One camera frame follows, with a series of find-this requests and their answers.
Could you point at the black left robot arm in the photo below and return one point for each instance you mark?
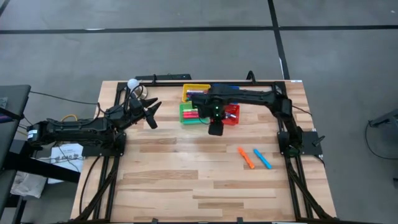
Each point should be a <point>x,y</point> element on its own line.
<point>77,130</point>

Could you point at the white bulb lamp brass base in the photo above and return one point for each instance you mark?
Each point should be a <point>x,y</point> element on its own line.
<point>133,83</point>

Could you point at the blue plastic basket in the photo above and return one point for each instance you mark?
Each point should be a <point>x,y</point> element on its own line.
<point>230,85</point>

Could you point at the pink highlighter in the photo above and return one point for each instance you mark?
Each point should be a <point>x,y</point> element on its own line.
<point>190,113</point>
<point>190,116</point>

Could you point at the white paper sheet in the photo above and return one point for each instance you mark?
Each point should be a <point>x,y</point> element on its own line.
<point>66,161</point>

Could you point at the yellow plastic basket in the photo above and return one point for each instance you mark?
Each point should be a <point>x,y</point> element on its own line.
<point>185,93</point>

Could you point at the grey stand leg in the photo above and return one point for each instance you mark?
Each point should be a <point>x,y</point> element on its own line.
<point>385,119</point>

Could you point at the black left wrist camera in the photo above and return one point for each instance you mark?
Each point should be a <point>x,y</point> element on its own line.
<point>135,105</point>

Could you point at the black bar device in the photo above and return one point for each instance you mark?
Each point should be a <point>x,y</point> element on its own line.
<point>174,76</point>

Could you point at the blue highlighter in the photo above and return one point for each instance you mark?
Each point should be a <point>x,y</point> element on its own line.
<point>262,159</point>

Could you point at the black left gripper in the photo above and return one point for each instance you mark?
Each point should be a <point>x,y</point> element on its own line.
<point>150,119</point>

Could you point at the green plastic basket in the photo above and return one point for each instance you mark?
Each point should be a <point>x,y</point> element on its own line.
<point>183,119</point>

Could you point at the orange highlighter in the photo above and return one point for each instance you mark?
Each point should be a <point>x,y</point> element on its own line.
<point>246,158</point>

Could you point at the light green highlighter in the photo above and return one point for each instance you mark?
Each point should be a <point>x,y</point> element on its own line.
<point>190,109</point>

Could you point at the thin purple marker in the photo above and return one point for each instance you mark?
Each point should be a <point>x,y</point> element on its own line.
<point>230,116</point>

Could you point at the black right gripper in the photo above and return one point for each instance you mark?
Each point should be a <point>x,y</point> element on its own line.
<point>216,124</point>

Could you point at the white plastic bag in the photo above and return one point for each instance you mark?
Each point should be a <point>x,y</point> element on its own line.
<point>28,185</point>

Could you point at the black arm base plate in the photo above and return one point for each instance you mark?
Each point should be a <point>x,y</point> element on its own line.
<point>311,146</point>
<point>93,151</point>

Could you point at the red plastic basket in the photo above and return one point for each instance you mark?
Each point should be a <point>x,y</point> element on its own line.
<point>234,109</point>

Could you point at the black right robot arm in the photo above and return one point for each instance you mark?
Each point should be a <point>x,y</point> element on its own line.
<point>258,96</point>

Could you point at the black side table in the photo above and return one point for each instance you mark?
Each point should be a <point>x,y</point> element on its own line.
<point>12,102</point>

